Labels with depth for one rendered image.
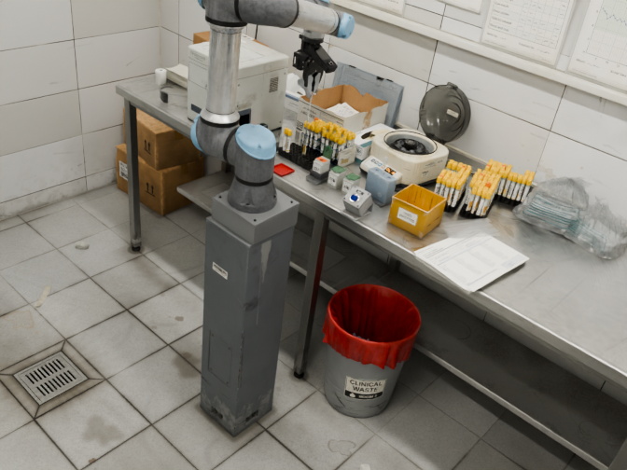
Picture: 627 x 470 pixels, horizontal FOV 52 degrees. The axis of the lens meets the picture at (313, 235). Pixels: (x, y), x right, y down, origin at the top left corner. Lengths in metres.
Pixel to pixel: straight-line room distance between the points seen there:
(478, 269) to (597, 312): 0.35
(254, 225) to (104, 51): 1.98
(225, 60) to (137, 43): 1.95
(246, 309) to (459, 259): 0.69
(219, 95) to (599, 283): 1.27
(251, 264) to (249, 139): 0.39
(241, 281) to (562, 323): 0.95
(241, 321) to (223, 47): 0.86
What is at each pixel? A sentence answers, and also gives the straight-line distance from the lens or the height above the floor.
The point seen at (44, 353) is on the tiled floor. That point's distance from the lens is 2.89.
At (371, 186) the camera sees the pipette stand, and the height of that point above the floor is 0.92.
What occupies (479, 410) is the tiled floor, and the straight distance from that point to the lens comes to 2.83.
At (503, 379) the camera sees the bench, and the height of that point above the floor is 0.27.
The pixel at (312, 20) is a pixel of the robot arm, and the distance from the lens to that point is 1.90.
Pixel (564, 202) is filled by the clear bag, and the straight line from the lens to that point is 2.31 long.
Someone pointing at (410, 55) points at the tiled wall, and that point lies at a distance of 2.66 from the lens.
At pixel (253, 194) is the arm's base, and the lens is 1.91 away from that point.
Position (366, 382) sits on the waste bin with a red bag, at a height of 0.22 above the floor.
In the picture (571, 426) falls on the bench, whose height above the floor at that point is 0.27.
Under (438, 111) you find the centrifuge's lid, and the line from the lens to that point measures 2.58.
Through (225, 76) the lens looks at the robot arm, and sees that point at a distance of 1.86.
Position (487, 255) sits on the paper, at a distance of 2.07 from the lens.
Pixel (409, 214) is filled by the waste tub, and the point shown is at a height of 0.94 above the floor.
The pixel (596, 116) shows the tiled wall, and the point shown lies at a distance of 2.37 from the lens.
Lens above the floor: 1.98
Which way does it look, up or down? 33 degrees down
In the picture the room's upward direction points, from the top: 8 degrees clockwise
